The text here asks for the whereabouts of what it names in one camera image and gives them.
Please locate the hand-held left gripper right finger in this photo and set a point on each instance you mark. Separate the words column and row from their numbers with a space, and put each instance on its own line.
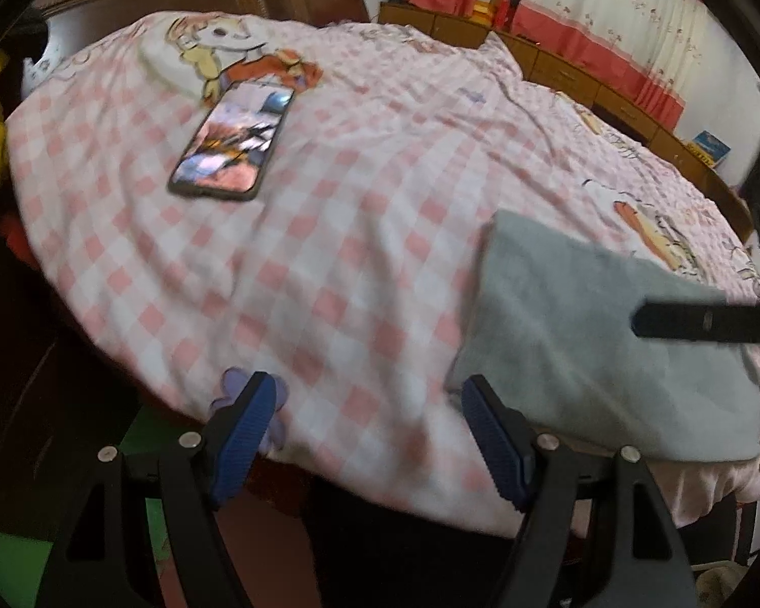
column 495, row 440

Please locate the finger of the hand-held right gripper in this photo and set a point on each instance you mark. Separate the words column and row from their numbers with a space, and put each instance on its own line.
column 696, row 323

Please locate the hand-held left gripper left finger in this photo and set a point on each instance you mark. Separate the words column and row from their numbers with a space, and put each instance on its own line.
column 244, row 440

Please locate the grey towel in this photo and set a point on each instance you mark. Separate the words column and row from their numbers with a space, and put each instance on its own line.
column 582, row 335

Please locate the blue book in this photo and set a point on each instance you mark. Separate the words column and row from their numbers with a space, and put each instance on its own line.
column 711, row 149

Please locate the pink checkered printed blanket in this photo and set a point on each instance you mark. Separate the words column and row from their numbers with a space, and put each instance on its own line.
column 354, row 253

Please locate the wooden low cabinet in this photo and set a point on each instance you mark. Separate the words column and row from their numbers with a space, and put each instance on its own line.
column 582, row 85

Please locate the red and white printed curtain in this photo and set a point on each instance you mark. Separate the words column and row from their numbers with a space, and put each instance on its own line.
column 582, row 19

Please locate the black smartphone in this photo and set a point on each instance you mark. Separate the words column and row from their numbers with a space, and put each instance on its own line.
column 234, row 142

